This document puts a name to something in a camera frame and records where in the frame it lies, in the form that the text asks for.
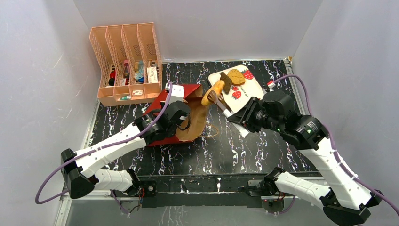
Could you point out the pink brown bottle in organizer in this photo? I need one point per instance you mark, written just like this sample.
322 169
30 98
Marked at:
126 69

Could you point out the strawberry print cutting board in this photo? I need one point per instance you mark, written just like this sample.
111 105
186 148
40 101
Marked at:
238 96

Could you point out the red brown paper bag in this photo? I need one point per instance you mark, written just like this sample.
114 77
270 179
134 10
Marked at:
193 94

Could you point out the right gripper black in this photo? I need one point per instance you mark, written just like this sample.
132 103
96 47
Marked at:
242 111

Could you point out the blue packet in organizer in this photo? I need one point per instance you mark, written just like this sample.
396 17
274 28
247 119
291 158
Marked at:
139 72

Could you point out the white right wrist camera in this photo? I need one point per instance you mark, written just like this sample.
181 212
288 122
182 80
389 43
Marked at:
269 87

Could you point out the red dark bottle in organizer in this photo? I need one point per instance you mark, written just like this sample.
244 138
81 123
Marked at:
112 76

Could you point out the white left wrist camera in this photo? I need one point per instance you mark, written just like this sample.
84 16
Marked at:
175 92

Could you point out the pink plastic file organizer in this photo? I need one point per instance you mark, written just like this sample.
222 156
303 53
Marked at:
129 59

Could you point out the small white label box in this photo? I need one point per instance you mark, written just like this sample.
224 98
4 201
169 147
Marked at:
137 92

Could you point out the white card box in organizer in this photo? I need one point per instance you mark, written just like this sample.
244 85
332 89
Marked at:
152 75

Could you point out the round yellow fake bread slice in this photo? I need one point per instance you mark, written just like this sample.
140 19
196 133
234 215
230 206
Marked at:
237 78

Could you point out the brown twisted fake bread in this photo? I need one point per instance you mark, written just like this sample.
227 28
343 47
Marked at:
227 82

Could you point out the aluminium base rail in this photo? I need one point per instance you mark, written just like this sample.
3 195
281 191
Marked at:
211 184

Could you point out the long yellow fake bread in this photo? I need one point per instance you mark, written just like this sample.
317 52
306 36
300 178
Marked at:
213 94

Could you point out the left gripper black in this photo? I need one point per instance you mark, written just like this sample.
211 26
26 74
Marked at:
163 104

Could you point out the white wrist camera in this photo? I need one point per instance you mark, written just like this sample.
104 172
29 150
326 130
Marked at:
269 87
175 92

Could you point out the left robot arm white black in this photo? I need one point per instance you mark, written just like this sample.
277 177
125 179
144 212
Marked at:
84 169

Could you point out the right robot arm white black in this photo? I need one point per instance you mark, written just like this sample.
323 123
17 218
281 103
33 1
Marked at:
343 200

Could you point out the small green white tube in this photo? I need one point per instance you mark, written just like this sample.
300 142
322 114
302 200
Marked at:
125 98

